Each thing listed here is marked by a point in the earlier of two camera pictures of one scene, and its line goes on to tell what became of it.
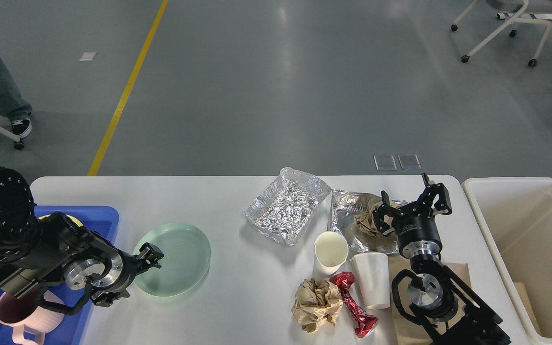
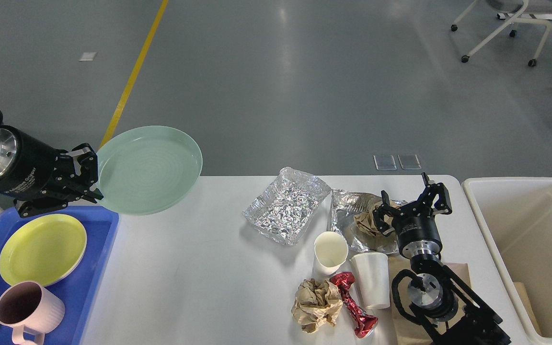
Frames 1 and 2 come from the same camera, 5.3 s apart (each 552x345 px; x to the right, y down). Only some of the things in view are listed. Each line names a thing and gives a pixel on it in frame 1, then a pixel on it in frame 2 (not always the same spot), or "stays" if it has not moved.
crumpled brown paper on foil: [364, 218] stays
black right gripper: [418, 234] stays
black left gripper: [111, 272] to [21, 166]
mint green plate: [185, 264] to [145, 170]
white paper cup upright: [331, 250] stays
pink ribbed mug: [29, 321] stays
